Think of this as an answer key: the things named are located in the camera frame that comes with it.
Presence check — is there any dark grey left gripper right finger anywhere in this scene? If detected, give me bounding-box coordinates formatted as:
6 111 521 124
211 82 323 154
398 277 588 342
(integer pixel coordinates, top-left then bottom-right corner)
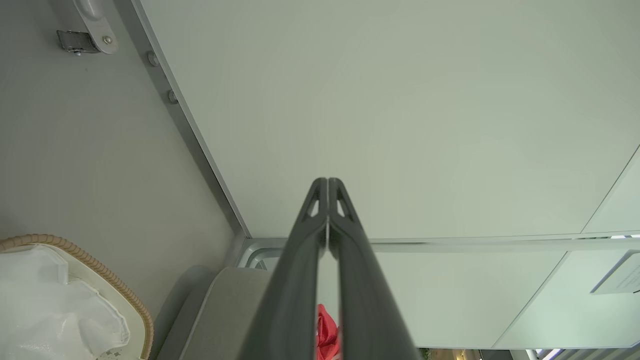
328 177 421 360

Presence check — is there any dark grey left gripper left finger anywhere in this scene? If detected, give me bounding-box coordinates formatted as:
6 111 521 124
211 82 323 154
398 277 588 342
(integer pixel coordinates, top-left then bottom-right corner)
237 177 329 360

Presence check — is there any red garment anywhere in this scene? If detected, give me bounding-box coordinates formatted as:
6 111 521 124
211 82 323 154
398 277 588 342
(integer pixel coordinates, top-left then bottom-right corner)
315 303 344 360

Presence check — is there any white laundry basket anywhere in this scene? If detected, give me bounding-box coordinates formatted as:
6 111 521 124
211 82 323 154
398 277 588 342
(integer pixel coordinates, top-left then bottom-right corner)
0 233 155 360

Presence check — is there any grey fabric sofa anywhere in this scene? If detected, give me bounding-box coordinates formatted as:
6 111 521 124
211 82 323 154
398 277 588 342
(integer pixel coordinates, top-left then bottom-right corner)
150 265 282 360

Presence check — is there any grey partition bottom rail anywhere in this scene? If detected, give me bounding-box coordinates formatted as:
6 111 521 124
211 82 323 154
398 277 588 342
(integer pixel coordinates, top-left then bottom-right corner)
112 0 252 240

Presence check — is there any white paper wall sign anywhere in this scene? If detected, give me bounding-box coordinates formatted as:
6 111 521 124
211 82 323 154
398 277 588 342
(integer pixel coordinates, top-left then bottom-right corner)
590 249 640 296

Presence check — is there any grey bracket with metal latch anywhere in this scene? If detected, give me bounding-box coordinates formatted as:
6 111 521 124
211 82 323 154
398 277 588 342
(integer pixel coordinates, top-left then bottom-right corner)
56 0 120 56

